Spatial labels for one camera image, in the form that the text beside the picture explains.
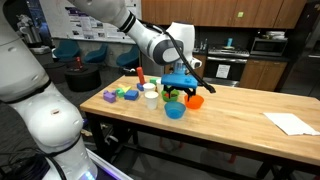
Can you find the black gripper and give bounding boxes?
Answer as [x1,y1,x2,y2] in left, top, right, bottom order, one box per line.
[162,85,198,102]

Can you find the green plastic bowl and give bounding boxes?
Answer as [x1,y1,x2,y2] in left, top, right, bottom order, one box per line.
[161,89,180,103]

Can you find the blue plastic bowl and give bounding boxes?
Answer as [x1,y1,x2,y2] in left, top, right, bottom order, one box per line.
[164,101,187,120]

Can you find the white robot base platform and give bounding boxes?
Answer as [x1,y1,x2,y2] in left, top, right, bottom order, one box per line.
[84,148,134,180]

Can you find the orange plastic bowl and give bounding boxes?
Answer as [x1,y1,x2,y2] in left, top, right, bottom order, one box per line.
[184,94,205,110]

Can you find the translucent plastic cup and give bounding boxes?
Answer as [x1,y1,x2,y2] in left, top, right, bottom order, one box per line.
[155,78,164,94]

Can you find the white paper cup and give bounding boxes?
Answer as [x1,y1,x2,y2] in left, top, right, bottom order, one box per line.
[142,82,157,94]
[144,90,160,111]

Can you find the red foam cylinder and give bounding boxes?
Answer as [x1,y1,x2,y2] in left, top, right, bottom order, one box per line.
[135,66,147,86]

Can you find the white paper sign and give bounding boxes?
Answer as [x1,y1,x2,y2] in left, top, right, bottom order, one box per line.
[215,63,232,80]

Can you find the blue foam cube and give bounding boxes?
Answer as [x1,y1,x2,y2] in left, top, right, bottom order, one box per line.
[124,89,140,102]

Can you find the red stool wooden seat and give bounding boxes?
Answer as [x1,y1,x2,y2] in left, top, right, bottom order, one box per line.
[199,148,241,166]
[156,133,186,153]

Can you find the yellow foam triangle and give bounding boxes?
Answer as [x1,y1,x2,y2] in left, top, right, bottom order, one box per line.
[119,85,132,94]

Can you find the green foam arch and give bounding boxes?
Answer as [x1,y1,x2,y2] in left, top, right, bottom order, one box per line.
[115,87,126,99]

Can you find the teal lounge chair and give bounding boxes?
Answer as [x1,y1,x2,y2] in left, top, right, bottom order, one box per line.
[115,44,141,69]
[53,39,81,61]
[83,43,109,64]

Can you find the stainless kitchen stove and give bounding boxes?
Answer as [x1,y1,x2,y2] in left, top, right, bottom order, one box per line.
[202,46,251,88]

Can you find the purple rectangular foam block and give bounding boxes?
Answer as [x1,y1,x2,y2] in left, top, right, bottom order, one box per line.
[103,92,118,104]

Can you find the wooden upper cabinets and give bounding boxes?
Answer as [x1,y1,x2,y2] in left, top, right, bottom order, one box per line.
[140,0,308,30]

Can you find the large black round ottoman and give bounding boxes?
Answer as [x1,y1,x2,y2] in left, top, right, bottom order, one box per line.
[64,64,103,93]

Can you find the stainless microwave oven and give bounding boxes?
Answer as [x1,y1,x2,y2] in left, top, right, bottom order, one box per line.
[250,36,289,57]

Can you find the stack of white plates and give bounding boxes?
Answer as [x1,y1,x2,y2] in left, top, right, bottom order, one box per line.
[265,30,287,39]

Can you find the white paper napkin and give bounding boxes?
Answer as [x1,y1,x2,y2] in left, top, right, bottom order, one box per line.
[263,112,320,137]

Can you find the small dark round ottoman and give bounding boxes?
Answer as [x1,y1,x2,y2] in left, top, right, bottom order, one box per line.
[43,61,68,85]

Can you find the black refrigerator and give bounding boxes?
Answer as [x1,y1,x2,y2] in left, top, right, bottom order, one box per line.
[281,0,320,99]

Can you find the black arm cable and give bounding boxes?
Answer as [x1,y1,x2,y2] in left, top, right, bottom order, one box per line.
[138,19,217,94]

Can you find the black metal table frame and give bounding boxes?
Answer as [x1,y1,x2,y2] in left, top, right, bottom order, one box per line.
[85,111,320,180]

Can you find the white wall poster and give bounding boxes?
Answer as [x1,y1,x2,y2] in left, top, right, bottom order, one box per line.
[39,0,143,44]

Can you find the black cable bundle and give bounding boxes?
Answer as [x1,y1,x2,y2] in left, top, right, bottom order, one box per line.
[0,146,69,180]

